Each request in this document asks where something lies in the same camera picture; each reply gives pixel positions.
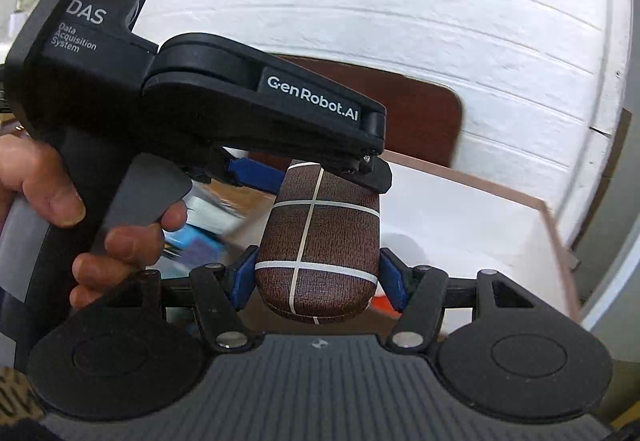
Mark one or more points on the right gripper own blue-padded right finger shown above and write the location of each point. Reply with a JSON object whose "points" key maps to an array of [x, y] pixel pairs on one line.
{"points": [[421, 294]]}

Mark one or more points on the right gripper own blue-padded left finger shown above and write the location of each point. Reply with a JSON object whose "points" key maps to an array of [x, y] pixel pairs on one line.
{"points": [[215, 294]]}

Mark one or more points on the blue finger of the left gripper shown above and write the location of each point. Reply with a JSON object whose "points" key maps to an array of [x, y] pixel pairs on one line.
{"points": [[245, 172]]}

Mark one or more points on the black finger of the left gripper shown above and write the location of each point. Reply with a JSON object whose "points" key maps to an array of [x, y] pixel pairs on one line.
{"points": [[293, 112]]}

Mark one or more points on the brown white-striped case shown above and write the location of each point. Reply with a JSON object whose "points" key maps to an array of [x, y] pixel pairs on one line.
{"points": [[318, 258]]}

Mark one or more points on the orange silicone scrubber pad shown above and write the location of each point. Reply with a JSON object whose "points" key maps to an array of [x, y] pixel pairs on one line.
{"points": [[381, 305]]}

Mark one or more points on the blue packaged card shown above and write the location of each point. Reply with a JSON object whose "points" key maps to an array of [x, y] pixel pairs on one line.
{"points": [[201, 240]]}

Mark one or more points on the dark brown headboard panel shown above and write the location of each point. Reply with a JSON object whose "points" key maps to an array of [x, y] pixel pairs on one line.
{"points": [[423, 119]]}

